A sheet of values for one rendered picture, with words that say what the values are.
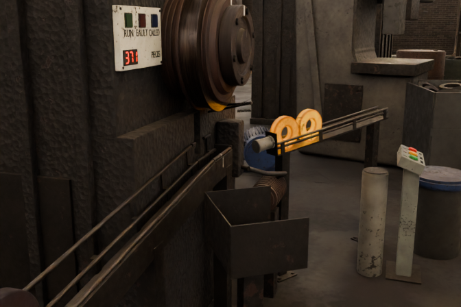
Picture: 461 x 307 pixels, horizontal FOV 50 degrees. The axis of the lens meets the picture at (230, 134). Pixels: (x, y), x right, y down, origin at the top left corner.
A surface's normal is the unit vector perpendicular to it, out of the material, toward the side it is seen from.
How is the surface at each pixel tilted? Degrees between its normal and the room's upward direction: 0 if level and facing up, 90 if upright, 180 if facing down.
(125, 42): 90
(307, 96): 90
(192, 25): 71
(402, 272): 90
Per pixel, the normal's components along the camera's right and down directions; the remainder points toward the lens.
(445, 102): -0.06, 0.22
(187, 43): -0.31, 0.15
